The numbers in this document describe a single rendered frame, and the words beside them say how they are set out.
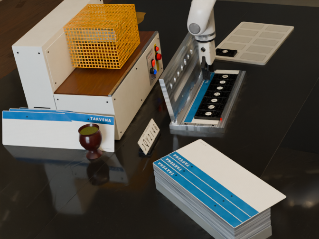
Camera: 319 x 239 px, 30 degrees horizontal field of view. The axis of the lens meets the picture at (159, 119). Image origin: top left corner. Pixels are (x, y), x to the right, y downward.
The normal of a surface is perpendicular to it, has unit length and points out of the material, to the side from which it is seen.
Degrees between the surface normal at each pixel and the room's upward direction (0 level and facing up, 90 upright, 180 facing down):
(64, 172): 0
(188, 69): 81
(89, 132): 0
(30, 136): 63
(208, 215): 90
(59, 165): 0
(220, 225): 90
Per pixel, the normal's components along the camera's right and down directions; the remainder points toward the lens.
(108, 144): -0.38, 0.18
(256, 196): -0.12, -0.84
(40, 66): -0.29, 0.53
